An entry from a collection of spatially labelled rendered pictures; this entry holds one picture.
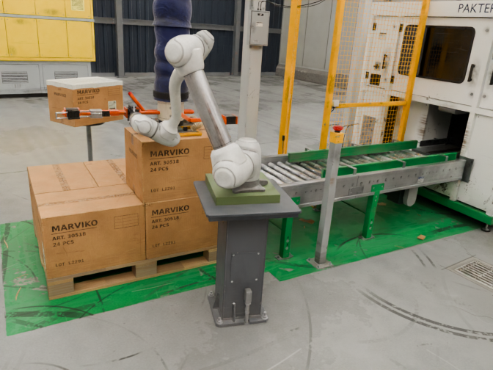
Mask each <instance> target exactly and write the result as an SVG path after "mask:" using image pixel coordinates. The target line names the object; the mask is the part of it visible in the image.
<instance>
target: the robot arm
mask: <svg viewBox="0 0 493 370"><path fill-rule="evenodd" d="M213 44H214V37H213V35H212V34H211V33H210V32H208V31H206V30H202V31H199V32H198V33H196V34H195V35H178V36H176V37H174V38H172V39H171V40H170V41H169V42H168V43H167V44H166V47H165V50H164V53H165V57H166V59H167V61H168V62H169V64H171V65H172V66H173V68H174V70H173V72H172V75H171V77H170V80H169V96H170V103H171V109H172V116H171V118H170V119H169V120H164V121H163V122H160V123H158V122H156V121H154V120H153V119H151V118H149V117H148V116H145V115H142V114H141V113H139V112H136V111H135V109H136V107H135V106H134V105H128V107H126V108H127V109H128V110H129V112H130V116H129V118H128V121H130V122H129V124H130V125H131V127H132V129H133V130H134V131H135V132H137V133H138V134H141V135H143V136H146V137H149V138H151V139H152V140H154V141H155V142H157V143H160V144H162V145H165V146H168V147H174V146H176V145H177V144H178V143H179V142H180V135H179V133H178V129H177V127H178V125H179V122H180V119H181V99H180V86H181V83H182V81H183V80H184V79H185V82H186V85H187V87H188V89H189V92H190V94H191V97H192V99H193V101H194V104H195V106H196V108H197V111H198V114H199V116H200V119H201V121H202V124H203V126H204V128H205V131H206V133H207V135H208V138H209V140H210V142H211V145H212V148H213V150H212V152H211V163H212V168H213V170H212V174H213V179H214V181H215V182H216V184H217V185H218V186H220V187H221V188H224V189H232V191H233V194H238V193H245V192H265V188H264V187H262V186H263V185H266V184H268V180H266V179H260V178H259V177H260V169H261V149H260V145H259V143H258V142H257V140H256V139H253V138H249V137H241V138H239V139H237V140H236V142H232V140H231V138H230V135H229V133H228V130H227V127H226V125H225V123H224V120H223V118H222V115H221V112H220V111H219V107H218V105H217V103H216V100H215V98H214V96H213V93H212V90H211V87H210V85H209V83H208V80H207V78H206V75H205V72H204V70H203V69H204V60H205V58H206V57H207V56H208V55H209V53H210V52H211V49H212V48H213Z"/></svg>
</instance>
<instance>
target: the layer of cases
mask: <svg viewBox="0 0 493 370"><path fill-rule="evenodd" d="M27 171H28V178H29V190H30V196H31V203H32V215H33V218H34V224H35V227H36V231H37V237H38V241H39V244H40V250H41V253H42V257H43V263H44V267H45V272H46V276H47V279H48V280H49V279H52V278H59V277H63V276H67V275H74V274H78V273H82V272H88V271H92V270H96V269H103V268H106V267H111V266H117V265H121V264H128V263H132V262H136V261H143V260H146V259H151V258H157V257H161V256H165V255H171V254H176V253H182V252H186V251H190V250H197V249H201V248H205V247H211V246H215V245H217V236H218V221H215V222H209V221H208V218H207V217H206V215H205V212H204V210H203V207H202V204H201V202H200V199H199V197H198V196H196V197H185V198H180V199H174V200H165V201H158V202H153V203H142V202H141V200H140V199H139V198H138V197H137V196H136V195H135V193H134V192H133V191H132V190H131V188H130V187H129V186H128V185H127V183H126V170H125V158H124V159H108V160H100V161H90V162H74V163H66V164H50V165H40V166H32V167H27Z"/></svg>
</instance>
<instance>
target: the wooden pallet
mask: <svg viewBox="0 0 493 370"><path fill-rule="evenodd" d="M32 218H33V215H32ZM33 224H34V218H33ZM34 234H35V237H37V231H36V227H35V224H34ZM37 241H38V237H37ZM38 246H39V252H40V261H41V264H42V266H43V268H44V271H45V267H44V263H43V257H42V253H41V250H40V244H39V241H38ZM201 251H203V256H200V257H196V258H190V259H186V260H182V261H176V262H172V263H168V264H162V265H158V266H157V261H158V260H162V259H166V258H172V257H176V256H180V255H187V254H191V253H197V252H201ZM216 254H217V245H215V246H211V247H205V248H201V249H197V250H190V251H186V252H182V253H176V254H171V255H165V256H161V257H157V258H151V259H146V260H143V261H136V262H132V263H128V264H121V265H117V266H111V267H106V268H103V269H96V270H92V271H88V272H82V273H78V274H74V275H67V276H63V277H56V278H52V279H49V280H48V279H47V276H46V272H45V277H46V283H47V290H48V297H49V300H55V299H59V298H62V297H68V296H72V295H75V294H81V293H85V292H88V291H94V290H98V289H104V288H108V287H111V286H117V285H121V284H124V283H130V282H134V281H138V280H144V279H147V278H153V277H157V276H160V275H166V274H169V273H173V272H179V271H183V270H187V269H193V268H196V267H200V266H205V265H209V264H215V263H216ZM127 266H132V271H131V272H124V273H121V274H117V275H110V276H107V277H100V278H97V279H93V280H86V281H83V282H79V283H74V282H73V278H77V277H81V276H84V275H91V274H95V273H99V272H105V271H109V270H113V269H119V268H123V267H127Z"/></svg>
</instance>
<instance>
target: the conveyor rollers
mask: <svg viewBox="0 0 493 370"><path fill-rule="evenodd" d="M417 156H424V155H423V154H420V153H416V152H414V151H411V150H395V151H388V152H382V153H369V154H362V155H356V156H343V157H340V161H339V167H340V166H346V165H353V164H364V163H370V162H381V161H387V160H393V159H405V158H411V157H417ZM326 166H327V159H318V160H317V159H316V160H310V161H303V162H294V163H293V162H291V163H289V162H288V161H286V162H285V164H283V163H282V162H277V165H275V164H273V163H271V162H270V163H268V166H266V165H264V164H261V169H260V171H261V172H263V173H264V175H265V176H266V177H267V179H274V180H275V181H276V182H277V183H278V184H287V183H293V182H299V181H309V180H314V179H319V178H321V172H322V169H323V168H326Z"/></svg>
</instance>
